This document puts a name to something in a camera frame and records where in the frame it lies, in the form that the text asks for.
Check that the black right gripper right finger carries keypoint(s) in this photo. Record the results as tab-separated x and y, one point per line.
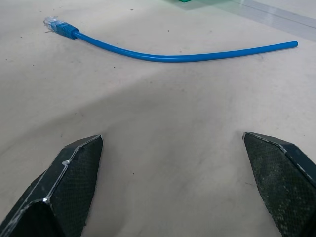
279	177

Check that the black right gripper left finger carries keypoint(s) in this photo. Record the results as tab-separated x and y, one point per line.
64	187

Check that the teal green object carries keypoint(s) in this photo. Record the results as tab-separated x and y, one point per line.
185	1

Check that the clear tape strip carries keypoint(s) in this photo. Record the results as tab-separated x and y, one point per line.
276	17

